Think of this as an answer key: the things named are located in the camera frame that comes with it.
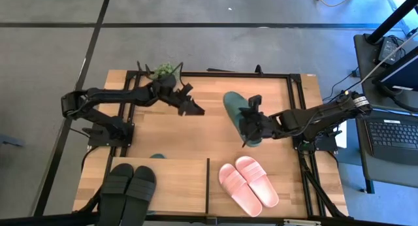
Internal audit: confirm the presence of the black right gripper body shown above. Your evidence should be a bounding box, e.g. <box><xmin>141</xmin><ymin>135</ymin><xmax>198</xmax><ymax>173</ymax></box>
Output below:
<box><xmin>239</xmin><ymin>103</ymin><xmax>279</xmax><ymax>141</ymax></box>

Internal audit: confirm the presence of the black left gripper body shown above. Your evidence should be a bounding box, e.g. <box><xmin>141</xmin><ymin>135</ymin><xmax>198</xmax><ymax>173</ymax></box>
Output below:
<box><xmin>150</xmin><ymin>74</ymin><xmax>184</xmax><ymax>106</ymax></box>

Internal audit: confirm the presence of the pink slide sandal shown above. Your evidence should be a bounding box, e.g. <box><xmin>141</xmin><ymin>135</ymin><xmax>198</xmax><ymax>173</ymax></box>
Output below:
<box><xmin>217</xmin><ymin>163</ymin><xmax>264</xmax><ymax>218</ymax></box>
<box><xmin>234</xmin><ymin>155</ymin><xmax>280</xmax><ymax>209</ymax></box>

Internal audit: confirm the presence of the black slide sandal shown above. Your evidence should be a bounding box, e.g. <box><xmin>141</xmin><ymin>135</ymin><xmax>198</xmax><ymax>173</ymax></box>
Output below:
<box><xmin>97</xmin><ymin>163</ymin><xmax>135</xmax><ymax>226</ymax></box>
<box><xmin>121</xmin><ymin>165</ymin><xmax>158</xmax><ymax>226</ymax></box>

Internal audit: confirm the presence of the green plant in white pot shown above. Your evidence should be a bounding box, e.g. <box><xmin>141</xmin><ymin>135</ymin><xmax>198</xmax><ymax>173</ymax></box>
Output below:
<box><xmin>150</xmin><ymin>61</ymin><xmax>182</xmax><ymax>84</ymax></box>

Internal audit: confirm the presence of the white paper sheet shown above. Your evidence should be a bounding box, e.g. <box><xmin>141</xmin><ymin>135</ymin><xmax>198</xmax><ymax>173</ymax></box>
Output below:
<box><xmin>333</xmin><ymin>128</ymin><xmax>347</xmax><ymax>149</ymax></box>

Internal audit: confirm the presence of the black laptop keyboard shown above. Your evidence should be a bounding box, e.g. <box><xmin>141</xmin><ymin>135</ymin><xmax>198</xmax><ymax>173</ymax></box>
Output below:
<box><xmin>364</xmin><ymin>118</ymin><xmax>418</xmax><ymax>167</ymax></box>

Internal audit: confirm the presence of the grey side desk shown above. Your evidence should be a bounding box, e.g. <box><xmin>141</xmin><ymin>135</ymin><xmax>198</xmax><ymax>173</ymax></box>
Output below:
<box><xmin>353</xmin><ymin>33</ymin><xmax>418</xmax><ymax>191</ymax></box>

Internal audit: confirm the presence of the thin white rod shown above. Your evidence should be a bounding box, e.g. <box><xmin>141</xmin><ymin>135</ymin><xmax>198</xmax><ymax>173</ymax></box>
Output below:
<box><xmin>359</xmin><ymin>29</ymin><xmax>418</xmax><ymax>86</ymax></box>

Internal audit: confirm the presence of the black power adapter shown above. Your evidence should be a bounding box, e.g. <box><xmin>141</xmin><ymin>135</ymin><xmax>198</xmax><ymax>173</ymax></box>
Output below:
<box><xmin>378</xmin><ymin>36</ymin><xmax>402</xmax><ymax>65</ymax></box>

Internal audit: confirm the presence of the dark tilted monitor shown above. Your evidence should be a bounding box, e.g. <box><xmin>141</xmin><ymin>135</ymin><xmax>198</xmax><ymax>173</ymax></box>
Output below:
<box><xmin>371</xmin><ymin>45</ymin><xmax>418</xmax><ymax>93</ymax></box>

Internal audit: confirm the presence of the black rig pole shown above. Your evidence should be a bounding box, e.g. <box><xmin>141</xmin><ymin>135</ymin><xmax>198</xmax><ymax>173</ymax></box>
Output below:
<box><xmin>364</xmin><ymin>0</ymin><xmax>418</xmax><ymax>46</ymax></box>

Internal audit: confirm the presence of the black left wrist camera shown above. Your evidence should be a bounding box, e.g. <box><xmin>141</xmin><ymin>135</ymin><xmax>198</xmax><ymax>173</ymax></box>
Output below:
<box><xmin>178</xmin><ymin>82</ymin><xmax>195</xmax><ymax>99</ymax></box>

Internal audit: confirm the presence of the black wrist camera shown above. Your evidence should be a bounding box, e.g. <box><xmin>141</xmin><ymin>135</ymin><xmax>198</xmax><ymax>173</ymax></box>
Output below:
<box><xmin>178</xmin><ymin>82</ymin><xmax>195</xmax><ymax>99</ymax></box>
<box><xmin>247</xmin><ymin>94</ymin><xmax>264</xmax><ymax>112</ymax></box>

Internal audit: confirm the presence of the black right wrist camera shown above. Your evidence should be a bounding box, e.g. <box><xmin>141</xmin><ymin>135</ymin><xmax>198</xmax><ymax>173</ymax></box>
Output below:
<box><xmin>247</xmin><ymin>94</ymin><xmax>264</xmax><ymax>112</ymax></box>

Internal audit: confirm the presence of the black metal table frame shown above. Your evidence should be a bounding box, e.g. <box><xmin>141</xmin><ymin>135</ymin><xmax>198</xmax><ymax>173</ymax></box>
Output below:
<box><xmin>107</xmin><ymin>68</ymin><xmax>349</xmax><ymax>219</ymax></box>

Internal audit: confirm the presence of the black floor cable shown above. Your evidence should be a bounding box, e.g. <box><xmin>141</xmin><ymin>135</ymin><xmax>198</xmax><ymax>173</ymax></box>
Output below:
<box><xmin>321</xmin><ymin>66</ymin><xmax>361</xmax><ymax>105</ymax></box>

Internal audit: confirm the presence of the grey metal bracket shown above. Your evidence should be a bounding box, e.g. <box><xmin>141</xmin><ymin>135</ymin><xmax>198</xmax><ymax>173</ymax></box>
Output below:
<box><xmin>282</xmin><ymin>218</ymin><xmax>323</xmax><ymax>226</ymax></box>

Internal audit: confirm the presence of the long black metal rail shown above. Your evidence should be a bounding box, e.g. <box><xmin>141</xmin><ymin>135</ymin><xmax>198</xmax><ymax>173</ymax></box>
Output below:
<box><xmin>0</xmin><ymin>211</ymin><xmax>418</xmax><ymax>226</ymax></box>

